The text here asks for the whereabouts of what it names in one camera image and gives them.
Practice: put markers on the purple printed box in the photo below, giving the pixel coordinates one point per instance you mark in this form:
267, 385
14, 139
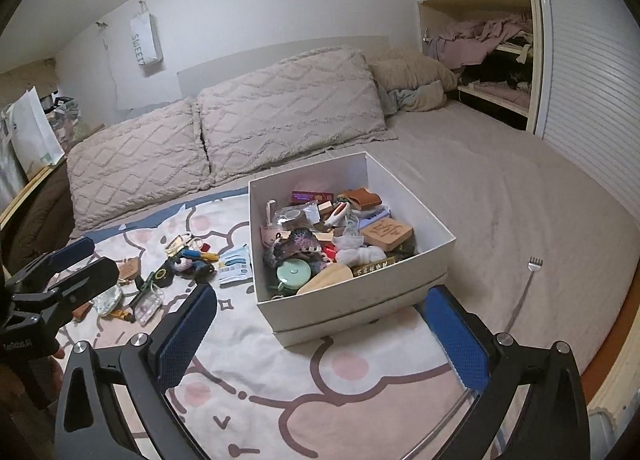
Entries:
307, 196

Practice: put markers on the black round tape measure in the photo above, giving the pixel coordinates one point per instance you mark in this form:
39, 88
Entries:
162, 276

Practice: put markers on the white paper bag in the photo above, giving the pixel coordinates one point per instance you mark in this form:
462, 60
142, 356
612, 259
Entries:
32, 130

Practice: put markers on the pink small item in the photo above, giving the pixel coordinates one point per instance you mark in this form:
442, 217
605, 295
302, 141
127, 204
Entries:
270, 236

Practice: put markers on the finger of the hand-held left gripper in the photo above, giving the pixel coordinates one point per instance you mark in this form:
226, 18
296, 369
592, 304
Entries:
70, 255
85, 282

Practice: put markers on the blue-grey crumpled cloth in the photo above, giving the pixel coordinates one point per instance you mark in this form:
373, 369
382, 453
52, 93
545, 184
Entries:
406, 99

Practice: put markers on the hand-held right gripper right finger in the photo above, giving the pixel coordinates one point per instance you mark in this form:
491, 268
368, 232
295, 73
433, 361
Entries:
460, 340

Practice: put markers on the pile of patterned bags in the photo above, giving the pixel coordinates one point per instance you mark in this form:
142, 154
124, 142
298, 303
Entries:
65, 115

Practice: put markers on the small red item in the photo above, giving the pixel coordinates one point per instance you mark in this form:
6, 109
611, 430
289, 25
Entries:
204, 245

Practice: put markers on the red small trinket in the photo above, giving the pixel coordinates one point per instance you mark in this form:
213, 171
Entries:
329, 253

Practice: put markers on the blue and white tissue packet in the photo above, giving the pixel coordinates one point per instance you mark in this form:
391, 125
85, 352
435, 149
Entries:
235, 265

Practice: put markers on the dark brown blanket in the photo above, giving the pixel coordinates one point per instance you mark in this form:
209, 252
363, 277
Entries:
40, 220

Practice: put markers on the beige plush cushion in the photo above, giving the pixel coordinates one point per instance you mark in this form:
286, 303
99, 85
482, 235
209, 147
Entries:
415, 73

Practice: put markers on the clear tape roll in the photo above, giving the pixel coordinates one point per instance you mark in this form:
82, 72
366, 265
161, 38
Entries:
295, 217

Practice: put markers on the gold and black bar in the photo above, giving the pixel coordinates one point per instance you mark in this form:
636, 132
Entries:
375, 266

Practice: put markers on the mint green round case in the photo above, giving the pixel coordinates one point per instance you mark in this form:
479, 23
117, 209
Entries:
291, 274

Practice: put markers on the person's left hand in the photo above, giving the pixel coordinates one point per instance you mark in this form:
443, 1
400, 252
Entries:
45, 382

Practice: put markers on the purple floral hair claw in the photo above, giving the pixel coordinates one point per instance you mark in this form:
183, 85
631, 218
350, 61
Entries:
297, 242

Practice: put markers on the shell pattern pouch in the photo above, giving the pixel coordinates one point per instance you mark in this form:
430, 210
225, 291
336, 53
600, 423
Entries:
109, 300

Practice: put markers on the white hanging wall bag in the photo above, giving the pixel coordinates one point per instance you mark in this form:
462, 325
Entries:
145, 40

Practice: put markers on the small brown item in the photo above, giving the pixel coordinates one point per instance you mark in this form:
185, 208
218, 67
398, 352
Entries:
82, 311

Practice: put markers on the dark blue small item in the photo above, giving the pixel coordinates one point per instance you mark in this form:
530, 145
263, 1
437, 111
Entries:
202, 271

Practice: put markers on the metal back scratcher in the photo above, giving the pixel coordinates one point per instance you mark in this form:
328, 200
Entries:
535, 265

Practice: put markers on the white louvered door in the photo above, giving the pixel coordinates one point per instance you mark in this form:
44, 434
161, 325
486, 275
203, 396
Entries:
590, 65

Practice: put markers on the brown leather case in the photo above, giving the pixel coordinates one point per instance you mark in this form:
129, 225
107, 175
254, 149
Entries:
362, 198

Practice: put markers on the white fluffy ball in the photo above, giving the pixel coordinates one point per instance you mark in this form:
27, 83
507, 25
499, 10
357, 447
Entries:
360, 255

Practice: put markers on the blue and yellow pen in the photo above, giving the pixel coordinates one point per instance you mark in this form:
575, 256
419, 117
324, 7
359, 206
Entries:
197, 255

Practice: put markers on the pile of mauve clothes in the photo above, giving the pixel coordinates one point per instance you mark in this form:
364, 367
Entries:
465, 38

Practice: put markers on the light wooden block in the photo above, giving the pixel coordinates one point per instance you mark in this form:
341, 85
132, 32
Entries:
327, 277

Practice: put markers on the wooden tag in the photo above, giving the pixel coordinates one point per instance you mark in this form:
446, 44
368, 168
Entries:
128, 269

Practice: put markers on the white storage box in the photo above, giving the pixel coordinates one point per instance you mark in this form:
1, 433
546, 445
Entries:
350, 302

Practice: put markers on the beige textured pillow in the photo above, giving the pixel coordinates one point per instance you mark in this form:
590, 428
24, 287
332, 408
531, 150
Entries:
135, 165
290, 110

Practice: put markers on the beige bed sheet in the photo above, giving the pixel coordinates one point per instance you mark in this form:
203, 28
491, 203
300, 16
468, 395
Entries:
500, 180

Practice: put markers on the lavender small box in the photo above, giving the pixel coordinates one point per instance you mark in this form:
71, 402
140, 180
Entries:
380, 214

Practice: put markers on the pink round pouch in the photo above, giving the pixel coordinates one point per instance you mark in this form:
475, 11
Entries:
182, 265

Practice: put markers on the pile of dark clothes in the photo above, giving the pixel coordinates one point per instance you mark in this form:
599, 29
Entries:
500, 65

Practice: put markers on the square wooden box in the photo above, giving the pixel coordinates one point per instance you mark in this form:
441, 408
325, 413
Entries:
387, 232

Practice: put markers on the clear plastic bag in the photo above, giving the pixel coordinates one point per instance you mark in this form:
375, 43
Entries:
148, 306

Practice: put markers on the white shoe figurine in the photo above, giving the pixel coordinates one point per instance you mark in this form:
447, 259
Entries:
336, 214

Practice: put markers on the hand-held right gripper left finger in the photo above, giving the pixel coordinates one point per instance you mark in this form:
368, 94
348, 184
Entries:
185, 335

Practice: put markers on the folded mauve clothes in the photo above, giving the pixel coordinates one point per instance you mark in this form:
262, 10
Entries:
500, 90

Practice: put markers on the wooden bed frame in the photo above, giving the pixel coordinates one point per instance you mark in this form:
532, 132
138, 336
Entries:
611, 355

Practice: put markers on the gold framed trinket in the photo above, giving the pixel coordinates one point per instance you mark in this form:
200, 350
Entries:
176, 241

